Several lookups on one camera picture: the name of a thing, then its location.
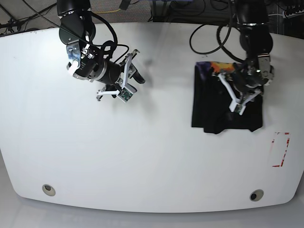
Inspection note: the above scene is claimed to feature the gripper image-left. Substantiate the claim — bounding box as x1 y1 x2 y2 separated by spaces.
95 61 145 98

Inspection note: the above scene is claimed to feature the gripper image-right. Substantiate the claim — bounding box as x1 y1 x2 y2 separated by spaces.
232 71 257 97

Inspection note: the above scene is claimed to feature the black T-shirt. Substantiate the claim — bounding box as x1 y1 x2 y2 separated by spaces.
191 61 263 134

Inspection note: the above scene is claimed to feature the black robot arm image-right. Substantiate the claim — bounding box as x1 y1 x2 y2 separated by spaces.
189 0 274 95

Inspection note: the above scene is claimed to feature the red tape rectangle marking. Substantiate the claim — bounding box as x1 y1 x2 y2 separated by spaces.
269 132 291 168

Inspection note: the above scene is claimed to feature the white power strip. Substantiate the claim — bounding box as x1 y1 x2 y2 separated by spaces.
283 5 304 19

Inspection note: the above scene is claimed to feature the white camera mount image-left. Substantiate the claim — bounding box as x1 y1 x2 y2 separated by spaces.
96 49 140 103

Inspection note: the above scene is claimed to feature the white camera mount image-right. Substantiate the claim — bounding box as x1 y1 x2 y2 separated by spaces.
214 73 262 115

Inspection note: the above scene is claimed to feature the yellow cable on floor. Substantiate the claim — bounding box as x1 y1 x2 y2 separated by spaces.
91 8 121 15

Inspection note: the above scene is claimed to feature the right table cable grommet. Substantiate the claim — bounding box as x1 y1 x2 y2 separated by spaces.
249 189 264 202

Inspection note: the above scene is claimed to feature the table cable grommet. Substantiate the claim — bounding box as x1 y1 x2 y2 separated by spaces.
249 189 264 202
42 184 56 197

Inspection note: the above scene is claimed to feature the black cable bundle floor left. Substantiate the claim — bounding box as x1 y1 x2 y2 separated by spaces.
0 0 59 36

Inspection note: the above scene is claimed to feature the left table cable grommet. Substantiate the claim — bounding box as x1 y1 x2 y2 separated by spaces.
42 184 56 197

